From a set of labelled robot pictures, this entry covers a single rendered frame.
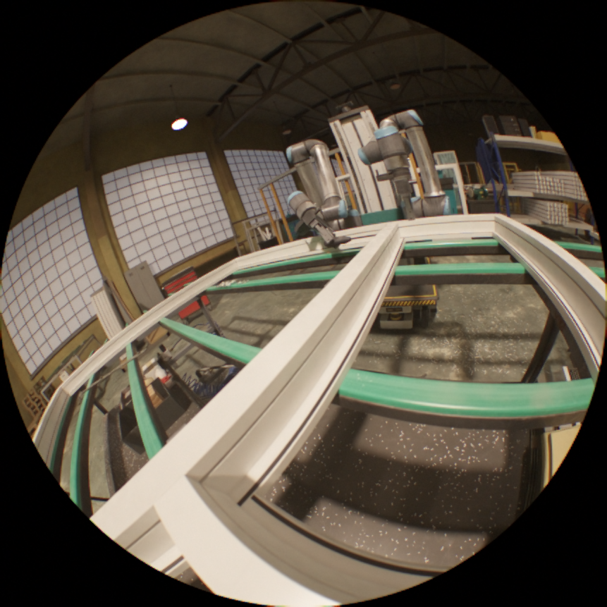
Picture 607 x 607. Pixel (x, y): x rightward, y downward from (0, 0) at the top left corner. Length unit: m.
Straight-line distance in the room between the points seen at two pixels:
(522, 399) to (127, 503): 0.36
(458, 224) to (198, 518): 0.84
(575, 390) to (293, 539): 0.30
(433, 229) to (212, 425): 0.77
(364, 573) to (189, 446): 0.16
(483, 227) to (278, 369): 0.76
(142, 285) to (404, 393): 7.40
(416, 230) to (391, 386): 0.63
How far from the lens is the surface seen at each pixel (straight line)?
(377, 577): 0.17
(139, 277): 7.44
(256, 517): 0.19
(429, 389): 0.22
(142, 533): 0.22
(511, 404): 0.24
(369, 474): 0.47
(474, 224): 0.79
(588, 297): 0.37
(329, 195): 1.00
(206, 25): 8.37
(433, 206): 1.35
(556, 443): 0.56
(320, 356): 0.22
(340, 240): 0.70
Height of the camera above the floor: 1.05
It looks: 24 degrees down
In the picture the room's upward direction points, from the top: 20 degrees counter-clockwise
